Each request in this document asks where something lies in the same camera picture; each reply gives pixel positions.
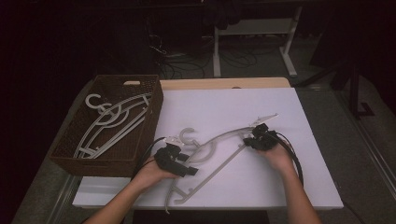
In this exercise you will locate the brown wicker basket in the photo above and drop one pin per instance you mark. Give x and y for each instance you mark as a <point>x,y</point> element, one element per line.
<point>151,124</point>

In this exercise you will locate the black floor stand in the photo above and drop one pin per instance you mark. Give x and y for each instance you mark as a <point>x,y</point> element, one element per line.
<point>354,90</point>

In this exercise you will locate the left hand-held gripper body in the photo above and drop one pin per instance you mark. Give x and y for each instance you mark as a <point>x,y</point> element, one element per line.
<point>166,155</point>

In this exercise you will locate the grey plastic clothes hanger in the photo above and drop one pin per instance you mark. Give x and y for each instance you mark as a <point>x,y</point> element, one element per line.
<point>86,101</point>
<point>124,132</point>
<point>214,171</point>
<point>109,115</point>

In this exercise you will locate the person's right hand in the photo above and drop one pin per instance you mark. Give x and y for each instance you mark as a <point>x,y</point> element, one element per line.
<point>277,158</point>

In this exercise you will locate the person's left hand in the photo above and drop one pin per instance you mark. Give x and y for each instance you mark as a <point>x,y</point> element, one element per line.
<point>152,172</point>

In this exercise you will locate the white foam board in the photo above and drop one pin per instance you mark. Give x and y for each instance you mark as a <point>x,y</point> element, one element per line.
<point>218,105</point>

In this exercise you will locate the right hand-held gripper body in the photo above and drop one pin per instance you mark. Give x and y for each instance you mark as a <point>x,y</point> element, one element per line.
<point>266,138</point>

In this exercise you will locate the white desk frame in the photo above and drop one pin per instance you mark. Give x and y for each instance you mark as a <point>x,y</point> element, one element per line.
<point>217,56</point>

